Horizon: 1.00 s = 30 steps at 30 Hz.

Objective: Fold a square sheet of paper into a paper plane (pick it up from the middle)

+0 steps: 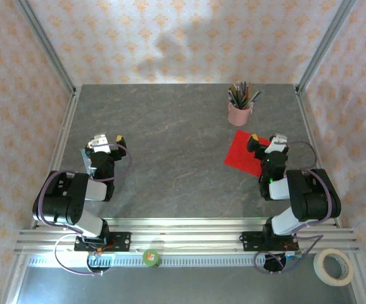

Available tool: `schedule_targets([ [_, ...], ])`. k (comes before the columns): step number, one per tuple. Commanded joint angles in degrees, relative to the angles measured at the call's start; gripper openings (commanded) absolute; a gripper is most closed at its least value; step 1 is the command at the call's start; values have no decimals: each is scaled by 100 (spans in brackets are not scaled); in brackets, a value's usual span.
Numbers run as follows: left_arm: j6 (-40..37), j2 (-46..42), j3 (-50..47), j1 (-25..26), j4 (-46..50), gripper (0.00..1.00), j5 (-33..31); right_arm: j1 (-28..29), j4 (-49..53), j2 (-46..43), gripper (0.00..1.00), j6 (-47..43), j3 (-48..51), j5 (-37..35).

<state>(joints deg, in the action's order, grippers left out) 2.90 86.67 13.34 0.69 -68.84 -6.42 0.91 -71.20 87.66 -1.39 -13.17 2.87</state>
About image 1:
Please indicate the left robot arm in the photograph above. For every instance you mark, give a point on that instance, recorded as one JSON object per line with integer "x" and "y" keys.
{"x": 59, "y": 202}

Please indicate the green pencil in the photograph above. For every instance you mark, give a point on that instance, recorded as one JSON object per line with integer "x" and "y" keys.
{"x": 255, "y": 97}

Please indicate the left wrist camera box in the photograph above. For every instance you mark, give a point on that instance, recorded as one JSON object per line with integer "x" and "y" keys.
{"x": 97, "y": 142}

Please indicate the aluminium frame post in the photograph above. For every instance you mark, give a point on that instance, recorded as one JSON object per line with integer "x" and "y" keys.
{"x": 326, "y": 41}
{"x": 45, "y": 41}

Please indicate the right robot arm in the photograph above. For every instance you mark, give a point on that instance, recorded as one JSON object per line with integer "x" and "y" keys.
{"x": 312, "y": 196}

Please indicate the aluminium mounting rail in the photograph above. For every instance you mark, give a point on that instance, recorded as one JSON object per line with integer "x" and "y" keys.
{"x": 186, "y": 240}

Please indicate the white masking tape roll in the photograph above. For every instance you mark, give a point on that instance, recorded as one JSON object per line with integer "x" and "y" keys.
{"x": 318, "y": 264}

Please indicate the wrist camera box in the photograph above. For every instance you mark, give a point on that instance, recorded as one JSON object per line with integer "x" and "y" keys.
{"x": 278, "y": 141}
{"x": 97, "y": 142}

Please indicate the pink pencil cup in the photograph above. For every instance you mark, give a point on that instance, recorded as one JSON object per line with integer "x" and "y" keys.
{"x": 238, "y": 117}

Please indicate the grey pencil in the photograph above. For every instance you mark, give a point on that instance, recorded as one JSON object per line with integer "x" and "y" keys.
{"x": 239, "y": 93}

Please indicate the green tape roll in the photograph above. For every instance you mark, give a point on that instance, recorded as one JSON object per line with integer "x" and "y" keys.
{"x": 151, "y": 258}

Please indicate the red paper sheet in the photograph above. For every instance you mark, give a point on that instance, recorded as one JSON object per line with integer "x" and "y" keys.
{"x": 237, "y": 152}

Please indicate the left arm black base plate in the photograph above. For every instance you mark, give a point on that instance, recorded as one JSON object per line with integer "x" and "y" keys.
{"x": 123, "y": 242}

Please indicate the aluminium table edge rail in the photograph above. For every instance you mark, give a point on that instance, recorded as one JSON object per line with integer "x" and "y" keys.
{"x": 309, "y": 126}
{"x": 58, "y": 158}

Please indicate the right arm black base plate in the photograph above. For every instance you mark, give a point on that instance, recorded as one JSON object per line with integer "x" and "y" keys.
{"x": 249, "y": 242}

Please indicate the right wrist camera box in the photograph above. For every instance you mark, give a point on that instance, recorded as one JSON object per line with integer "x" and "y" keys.
{"x": 278, "y": 141}

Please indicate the grey metal sheet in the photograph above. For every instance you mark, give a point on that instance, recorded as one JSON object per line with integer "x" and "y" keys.
{"x": 170, "y": 285}

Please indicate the brown pencil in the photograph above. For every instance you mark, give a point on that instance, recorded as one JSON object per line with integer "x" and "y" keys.
{"x": 232, "y": 95}

